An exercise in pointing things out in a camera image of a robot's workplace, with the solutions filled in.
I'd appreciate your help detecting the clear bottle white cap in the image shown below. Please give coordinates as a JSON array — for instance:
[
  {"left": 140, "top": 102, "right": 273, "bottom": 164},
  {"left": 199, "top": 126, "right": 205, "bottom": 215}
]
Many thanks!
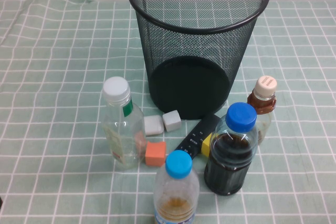
[{"left": 101, "top": 76, "right": 147, "bottom": 170}]

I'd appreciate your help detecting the dark liquid bottle blue cap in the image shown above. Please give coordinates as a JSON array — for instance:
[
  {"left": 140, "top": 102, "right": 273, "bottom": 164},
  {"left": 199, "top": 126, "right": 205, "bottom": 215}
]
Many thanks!
[{"left": 204, "top": 102, "right": 259, "bottom": 196}]

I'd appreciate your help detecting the small bottle beige cap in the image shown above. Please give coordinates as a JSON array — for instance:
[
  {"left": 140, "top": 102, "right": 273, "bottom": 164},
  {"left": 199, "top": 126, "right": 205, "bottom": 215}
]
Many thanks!
[{"left": 246, "top": 75, "right": 278, "bottom": 145}]

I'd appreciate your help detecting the black mesh wastebasket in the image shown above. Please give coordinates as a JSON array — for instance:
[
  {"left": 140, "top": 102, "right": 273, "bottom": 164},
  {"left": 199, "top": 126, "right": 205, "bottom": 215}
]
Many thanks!
[{"left": 127, "top": 0, "right": 271, "bottom": 120}]

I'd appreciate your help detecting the gray cube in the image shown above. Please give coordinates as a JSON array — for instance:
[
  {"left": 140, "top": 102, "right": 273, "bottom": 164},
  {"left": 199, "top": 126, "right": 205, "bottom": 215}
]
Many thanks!
[{"left": 162, "top": 110, "right": 182, "bottom": 132}]

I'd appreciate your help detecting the white rounded case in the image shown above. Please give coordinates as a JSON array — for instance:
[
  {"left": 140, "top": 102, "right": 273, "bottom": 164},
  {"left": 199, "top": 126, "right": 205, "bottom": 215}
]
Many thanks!
[{"left": 143, "top": 115, "right": 164, "bottom": 137}]

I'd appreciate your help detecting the black remote control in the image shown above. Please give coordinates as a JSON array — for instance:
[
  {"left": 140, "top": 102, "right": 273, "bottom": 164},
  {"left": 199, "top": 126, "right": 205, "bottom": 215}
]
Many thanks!
[{"left": 174, "top": 113, "right": 221, "bottom": 161}]

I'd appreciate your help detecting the orange cube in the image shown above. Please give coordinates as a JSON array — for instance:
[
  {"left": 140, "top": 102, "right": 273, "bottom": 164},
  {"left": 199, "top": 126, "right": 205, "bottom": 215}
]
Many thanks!
[{"left": 144, "top": 141, "right": 167, "bottom": 167}]

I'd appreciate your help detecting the yellow cube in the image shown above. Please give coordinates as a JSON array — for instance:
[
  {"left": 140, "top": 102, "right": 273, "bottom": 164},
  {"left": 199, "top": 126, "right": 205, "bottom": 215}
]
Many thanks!
[{"left": 201, "top": 132, "right": 213, "bottom": 156}]

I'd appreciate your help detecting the cloudy bottle blue cap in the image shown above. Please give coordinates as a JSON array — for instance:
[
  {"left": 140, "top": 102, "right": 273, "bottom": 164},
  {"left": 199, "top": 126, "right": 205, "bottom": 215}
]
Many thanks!
[{"left": 153, "top": 150, "right": 201, "bottom": 224}]

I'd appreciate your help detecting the green checked tablecloth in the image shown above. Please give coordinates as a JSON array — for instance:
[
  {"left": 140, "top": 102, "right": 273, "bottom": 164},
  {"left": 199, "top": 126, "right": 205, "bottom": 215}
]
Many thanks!
[{"left": 0, "top": 0, "right": 336, "bottom": 224}]

